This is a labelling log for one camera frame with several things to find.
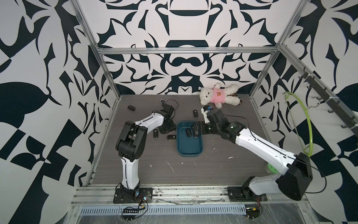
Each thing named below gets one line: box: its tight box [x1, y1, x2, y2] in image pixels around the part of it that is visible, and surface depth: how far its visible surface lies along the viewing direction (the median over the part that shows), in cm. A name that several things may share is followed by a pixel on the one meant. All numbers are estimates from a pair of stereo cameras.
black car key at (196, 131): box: [193, 124, 199, 139], surface depth 72 cm
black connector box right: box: [245, 207, 260, 220], surface depth 73 cm
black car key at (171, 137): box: [166, 134, 177, 142], surface depth 96 cm
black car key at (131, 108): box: [127, 105, 137, 112], surface depth 113 cm
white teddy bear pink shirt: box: [199, 82, 241, 109], surface depth 113 cm
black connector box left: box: [122, 208, 140, 222], surface depth 74 cm
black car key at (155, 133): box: [152, 128, 159, 139], surface depth 98 cm
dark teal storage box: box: [176, 120, 204, 158], surface depth 94 cm
